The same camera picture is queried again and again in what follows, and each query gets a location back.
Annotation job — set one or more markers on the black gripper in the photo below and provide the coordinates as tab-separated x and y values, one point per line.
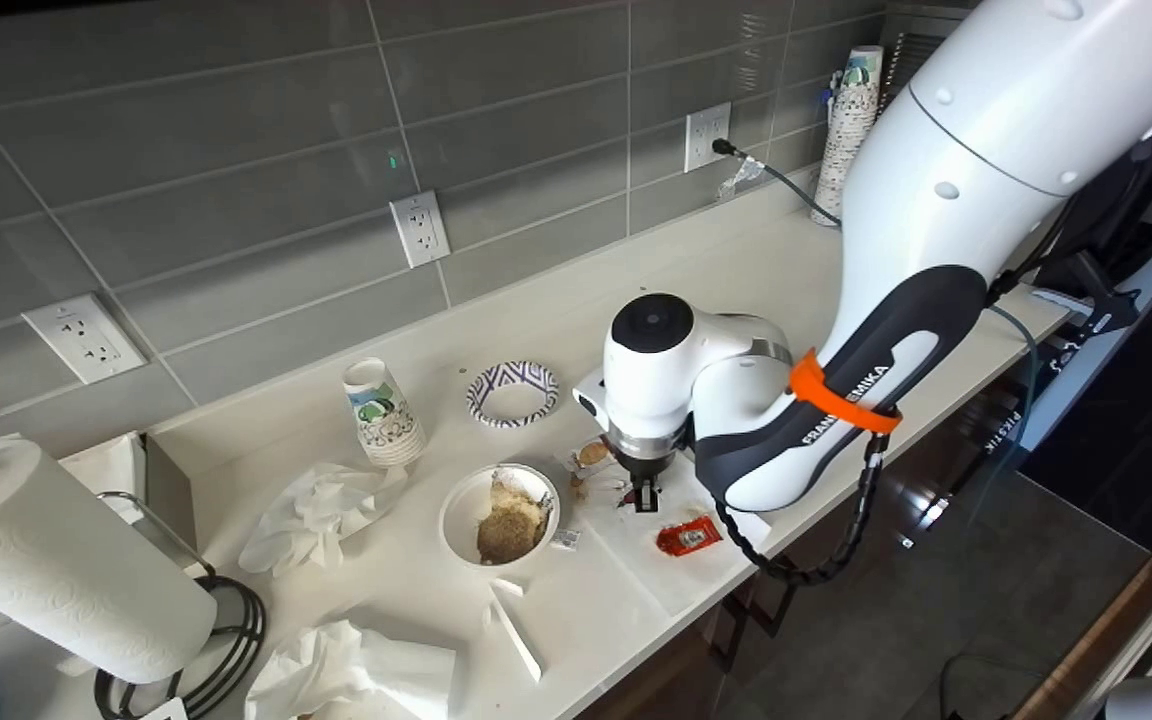
646	460

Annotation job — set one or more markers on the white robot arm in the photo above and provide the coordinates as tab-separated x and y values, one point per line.
1012	112

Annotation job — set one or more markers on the red ketchup sachet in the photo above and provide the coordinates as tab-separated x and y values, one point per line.
687	538

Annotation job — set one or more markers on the white brown sauce sachet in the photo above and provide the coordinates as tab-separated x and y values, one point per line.
588	457

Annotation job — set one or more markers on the crumpled white napkin front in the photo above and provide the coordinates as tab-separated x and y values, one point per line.
355	675

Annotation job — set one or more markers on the white bowl with food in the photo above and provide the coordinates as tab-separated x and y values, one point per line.
502	518

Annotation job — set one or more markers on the blue patterned paper plate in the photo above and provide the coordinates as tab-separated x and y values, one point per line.
513	395

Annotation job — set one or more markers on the white plastic knife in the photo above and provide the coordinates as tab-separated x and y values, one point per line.
506	614

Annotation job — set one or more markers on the tipped patterned paper cup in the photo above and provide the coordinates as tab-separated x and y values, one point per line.
384	426

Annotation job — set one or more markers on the crumpled white tissue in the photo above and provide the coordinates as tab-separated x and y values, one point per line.
312	518

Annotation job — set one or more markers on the stack of paper cups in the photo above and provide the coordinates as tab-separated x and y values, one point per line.
853	100

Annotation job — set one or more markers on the paper towel roll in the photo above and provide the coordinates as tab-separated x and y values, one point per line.
81	579

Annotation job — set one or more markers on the white wall outlet middle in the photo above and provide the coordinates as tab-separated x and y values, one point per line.
422	229

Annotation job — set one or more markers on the white wall outlet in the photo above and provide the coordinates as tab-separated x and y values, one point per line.
702	128
422	229
84	338

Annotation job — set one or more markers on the white wall outlet right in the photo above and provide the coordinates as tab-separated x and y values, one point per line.
702	128

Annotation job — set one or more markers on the black wire towel holder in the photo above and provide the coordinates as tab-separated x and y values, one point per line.
201	687

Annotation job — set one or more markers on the white wall outlet left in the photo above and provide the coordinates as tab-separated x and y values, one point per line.
84	338

